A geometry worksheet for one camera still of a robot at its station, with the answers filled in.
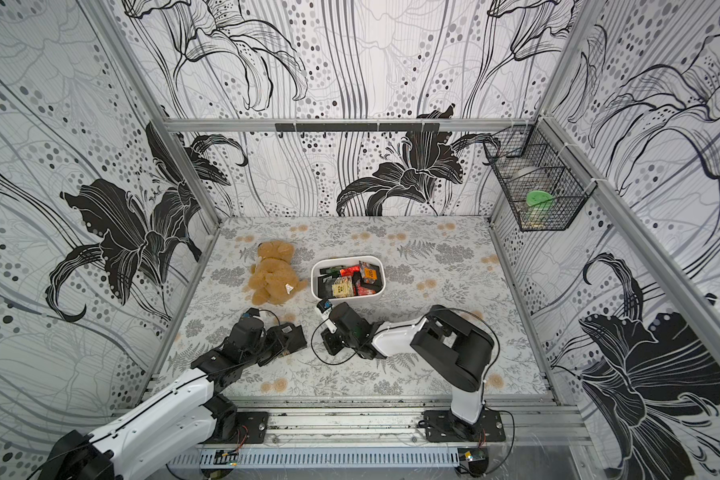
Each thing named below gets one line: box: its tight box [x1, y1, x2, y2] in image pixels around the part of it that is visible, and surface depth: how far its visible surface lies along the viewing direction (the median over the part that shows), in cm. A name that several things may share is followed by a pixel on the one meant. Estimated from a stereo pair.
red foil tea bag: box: [339, 265, 360, 277], surface depth 100 cm
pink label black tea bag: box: [353, 286, 377, 296], surface depth 95 cm
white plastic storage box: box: [310, 255, 387, 302], surface depth 96 cm
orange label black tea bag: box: [359, 261, 383, 287], surface depth 97 cm
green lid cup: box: [524, 190, 555, 224], surface depth 81 cm
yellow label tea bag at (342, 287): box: [332, 275, 354, 298], surface depth 95 cm
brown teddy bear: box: [248, 240, 308, 305], surface depth 95 cm
